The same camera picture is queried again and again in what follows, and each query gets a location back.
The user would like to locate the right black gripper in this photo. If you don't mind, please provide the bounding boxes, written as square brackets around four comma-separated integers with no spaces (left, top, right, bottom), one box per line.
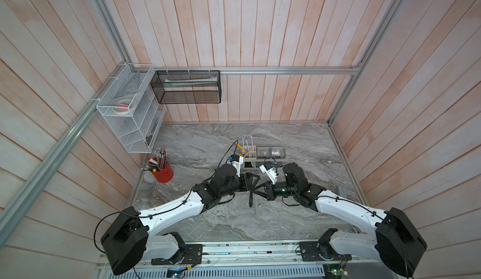
[252,179,299,201]

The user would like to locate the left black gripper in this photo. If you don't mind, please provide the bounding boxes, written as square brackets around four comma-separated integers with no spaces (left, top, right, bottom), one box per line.
[219,172,261,197]

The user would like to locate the yellow toothbrush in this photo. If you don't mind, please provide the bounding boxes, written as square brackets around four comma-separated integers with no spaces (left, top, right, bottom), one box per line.
[237,144,251,157]

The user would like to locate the grey green toothbrush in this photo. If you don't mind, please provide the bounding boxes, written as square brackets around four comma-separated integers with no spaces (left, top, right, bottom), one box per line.
[253,195,259,218]

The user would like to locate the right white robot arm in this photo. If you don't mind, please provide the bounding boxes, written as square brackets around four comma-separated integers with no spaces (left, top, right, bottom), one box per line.
[241,163,427,278]

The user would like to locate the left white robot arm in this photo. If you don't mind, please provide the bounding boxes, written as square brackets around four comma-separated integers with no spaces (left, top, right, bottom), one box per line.
[100,164,260,275]

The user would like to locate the black toothbrush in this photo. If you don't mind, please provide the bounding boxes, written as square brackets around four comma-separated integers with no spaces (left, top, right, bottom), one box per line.
[249,191,253,208]

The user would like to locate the grey flat block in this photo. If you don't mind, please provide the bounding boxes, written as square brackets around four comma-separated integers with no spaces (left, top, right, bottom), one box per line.
[337,186,348,198]

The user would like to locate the red pencil cup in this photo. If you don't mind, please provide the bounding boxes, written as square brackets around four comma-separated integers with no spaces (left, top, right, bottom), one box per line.
[150,161,174,184]

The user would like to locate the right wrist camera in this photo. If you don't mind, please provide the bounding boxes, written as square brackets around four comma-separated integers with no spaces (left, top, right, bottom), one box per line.
[259,162,278,185]

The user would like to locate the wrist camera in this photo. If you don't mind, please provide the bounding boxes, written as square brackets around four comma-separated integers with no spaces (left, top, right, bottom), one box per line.
[259,162,278,185]
[229,154,244,177]

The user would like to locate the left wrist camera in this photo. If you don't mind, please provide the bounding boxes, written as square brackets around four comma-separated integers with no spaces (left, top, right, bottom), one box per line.
[229,154,244,177]

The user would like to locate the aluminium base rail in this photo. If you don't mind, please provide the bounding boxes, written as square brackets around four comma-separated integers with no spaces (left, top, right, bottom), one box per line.
[120,240,399,278]

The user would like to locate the black wire mesh basket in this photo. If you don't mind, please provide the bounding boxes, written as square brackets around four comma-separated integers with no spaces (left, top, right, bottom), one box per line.
[150,70,222,105]

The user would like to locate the white wire mesh shelf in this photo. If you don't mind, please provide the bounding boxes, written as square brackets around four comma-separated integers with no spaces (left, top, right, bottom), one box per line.
[96,63,166,154]

